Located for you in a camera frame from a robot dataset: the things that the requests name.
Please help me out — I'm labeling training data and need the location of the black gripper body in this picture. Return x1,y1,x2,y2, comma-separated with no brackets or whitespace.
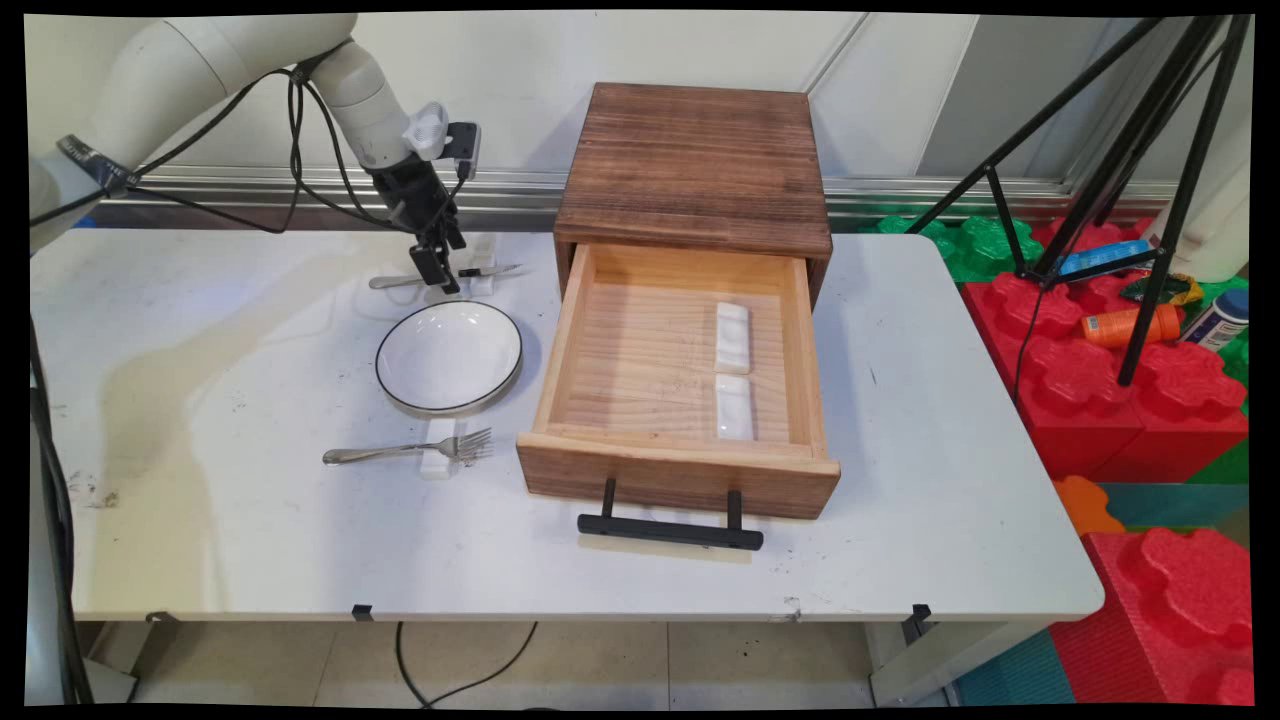
367,157,464,242

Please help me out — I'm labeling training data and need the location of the serrated steel knife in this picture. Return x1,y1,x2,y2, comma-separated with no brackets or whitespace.
367,262,525,292

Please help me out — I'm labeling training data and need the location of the white ceramic cutlery rest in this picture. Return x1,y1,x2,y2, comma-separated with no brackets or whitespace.
417,417,460,482
713,373,755,443
468,234,499,297
713,301,753,377

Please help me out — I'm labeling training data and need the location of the white plate with black rim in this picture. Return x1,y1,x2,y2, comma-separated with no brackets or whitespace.
376,300,525,418

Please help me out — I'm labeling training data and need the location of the steel fork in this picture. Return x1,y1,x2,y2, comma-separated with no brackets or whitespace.
321,427,495,467

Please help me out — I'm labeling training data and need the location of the light wooden drawer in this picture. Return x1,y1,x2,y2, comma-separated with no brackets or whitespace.
515,242,843,522

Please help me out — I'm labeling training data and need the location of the dark wooden cabinet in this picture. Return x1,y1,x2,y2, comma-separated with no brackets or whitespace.
553,82,835,307

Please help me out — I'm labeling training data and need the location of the green foam block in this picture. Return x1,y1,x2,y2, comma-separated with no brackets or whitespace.
864,214,1047,285

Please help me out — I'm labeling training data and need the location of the white table leg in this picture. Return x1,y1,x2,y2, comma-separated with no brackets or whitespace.
864,620,1053,707

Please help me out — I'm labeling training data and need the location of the blue packet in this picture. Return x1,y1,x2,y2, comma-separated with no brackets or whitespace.
1054,239,1154,280

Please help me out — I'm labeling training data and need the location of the orange bottle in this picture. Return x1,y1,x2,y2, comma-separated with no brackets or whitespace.
1079,302,1185,350

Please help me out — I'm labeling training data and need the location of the large red foam block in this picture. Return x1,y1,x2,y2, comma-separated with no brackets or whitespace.
1049,526,1257,707
961,268,1252,485

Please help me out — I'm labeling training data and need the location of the orange foam block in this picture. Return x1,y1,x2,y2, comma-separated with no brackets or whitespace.
1052,474,1127,537

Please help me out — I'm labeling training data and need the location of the black tripod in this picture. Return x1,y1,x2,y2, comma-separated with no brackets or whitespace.
904,14,1257,390

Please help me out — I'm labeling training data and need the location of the dark snack packet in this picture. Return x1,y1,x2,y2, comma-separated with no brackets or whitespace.
1119,271,1207,307

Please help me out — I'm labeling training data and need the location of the white plastic jug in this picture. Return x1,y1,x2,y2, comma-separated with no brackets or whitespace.
1149,118,1252,285

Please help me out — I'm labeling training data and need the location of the teal floor mat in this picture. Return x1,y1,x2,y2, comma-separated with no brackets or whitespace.
1094,482,1252,532

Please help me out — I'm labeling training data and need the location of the white bottle with blue cap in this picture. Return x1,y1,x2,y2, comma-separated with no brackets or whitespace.
1179,287,1252,354

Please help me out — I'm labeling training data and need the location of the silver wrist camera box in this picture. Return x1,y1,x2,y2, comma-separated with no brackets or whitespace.
440,121,483,184

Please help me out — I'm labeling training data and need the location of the white ribbed wrist mount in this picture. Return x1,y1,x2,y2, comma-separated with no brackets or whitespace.
402,101,450,160

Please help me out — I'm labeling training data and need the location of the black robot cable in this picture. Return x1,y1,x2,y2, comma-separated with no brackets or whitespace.
130,66,421,237
28,320,97,707

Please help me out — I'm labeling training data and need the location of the metal wall rail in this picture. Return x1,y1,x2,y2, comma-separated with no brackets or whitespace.
100,165,1183,233

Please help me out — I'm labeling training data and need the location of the black strap on arm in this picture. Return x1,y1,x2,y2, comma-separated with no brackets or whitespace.
56,134,142,192

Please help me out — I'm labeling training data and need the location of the black drawer handle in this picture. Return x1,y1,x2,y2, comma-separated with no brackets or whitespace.
576,477,766,553

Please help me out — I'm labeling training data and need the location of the black floor cable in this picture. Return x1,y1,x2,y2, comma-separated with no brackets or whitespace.
394,621,540,710

